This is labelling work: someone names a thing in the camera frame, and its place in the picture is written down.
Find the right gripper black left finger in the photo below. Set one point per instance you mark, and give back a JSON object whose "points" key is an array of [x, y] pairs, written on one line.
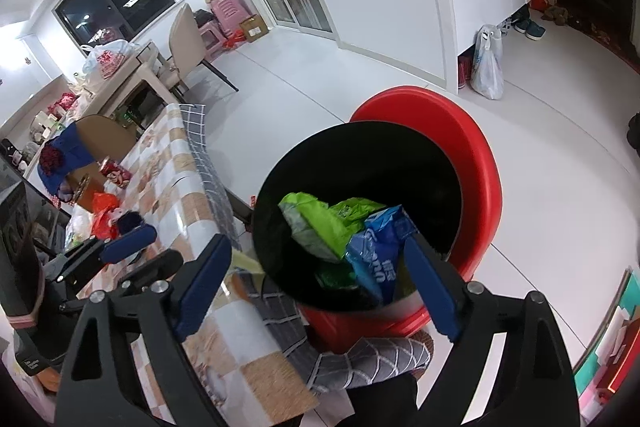
{"points": [[100, 383]]}

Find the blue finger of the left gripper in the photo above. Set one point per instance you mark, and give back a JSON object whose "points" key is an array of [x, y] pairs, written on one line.
{"points": [[160, 268], [129, 244]]}

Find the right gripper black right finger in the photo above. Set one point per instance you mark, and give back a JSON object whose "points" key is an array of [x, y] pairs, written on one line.
{"points": [[534, 385]]}

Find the red plastic bag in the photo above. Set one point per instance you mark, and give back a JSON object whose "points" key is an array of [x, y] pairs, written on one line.
{"points": [[105, 213]]}

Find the light green plastic bag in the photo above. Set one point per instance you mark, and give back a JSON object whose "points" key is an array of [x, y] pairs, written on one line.
{"points": [[324, 232]]}

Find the blue plastic bag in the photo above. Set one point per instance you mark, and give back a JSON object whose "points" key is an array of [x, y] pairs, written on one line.
{"points": [[374, 252]]}

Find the black trash bin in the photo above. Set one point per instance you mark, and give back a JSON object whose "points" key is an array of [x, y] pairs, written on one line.
{"points": [[291, 268]]}

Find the dark blue cap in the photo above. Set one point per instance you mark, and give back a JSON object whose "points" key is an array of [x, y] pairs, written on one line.
{"points": [[128, 221]]}

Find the red cartoon drink can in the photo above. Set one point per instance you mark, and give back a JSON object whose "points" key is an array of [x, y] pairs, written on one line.
{"points": [[115, 173]]}

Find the brown wooden box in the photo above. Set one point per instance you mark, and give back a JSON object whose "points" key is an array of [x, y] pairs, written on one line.
{"points": [[84, 190]]}

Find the glass display cabinet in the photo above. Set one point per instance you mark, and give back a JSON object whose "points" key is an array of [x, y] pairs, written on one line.
{"points": [[26, 212]]}

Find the checked patterned tablecloth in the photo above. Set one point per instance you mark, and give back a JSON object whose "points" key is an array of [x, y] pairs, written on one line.
{"points": [[175, 188]]}

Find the chair with blue garment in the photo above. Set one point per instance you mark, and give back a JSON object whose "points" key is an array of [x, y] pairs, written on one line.
{"points": [[78, 150]]}

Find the white side table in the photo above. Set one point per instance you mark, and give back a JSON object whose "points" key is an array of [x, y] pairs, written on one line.
{"points": [[136, 72]]}

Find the white red shopping bag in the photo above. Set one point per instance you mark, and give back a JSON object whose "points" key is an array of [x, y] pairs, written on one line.
{"points": [[106, 59]]}

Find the beige dining chair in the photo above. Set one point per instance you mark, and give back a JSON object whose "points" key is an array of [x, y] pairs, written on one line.
{"points": [[187, 52]]}

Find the red plastic stool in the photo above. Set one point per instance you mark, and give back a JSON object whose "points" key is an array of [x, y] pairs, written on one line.
{"points": [[411, 147]]}

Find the small cardboard box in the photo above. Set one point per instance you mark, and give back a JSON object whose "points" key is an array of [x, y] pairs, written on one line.
{"points": [[254, 28]]}

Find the pink plastic stools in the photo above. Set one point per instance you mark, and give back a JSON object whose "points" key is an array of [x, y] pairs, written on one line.
{"points": [[220, 25]]}

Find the dark window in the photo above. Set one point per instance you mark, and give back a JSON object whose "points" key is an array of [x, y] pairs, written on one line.
{"points": [[93, 22]]}

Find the white plastic bag on floor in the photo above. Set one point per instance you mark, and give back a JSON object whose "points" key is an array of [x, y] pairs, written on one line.
{"points": [[486, 78]]}

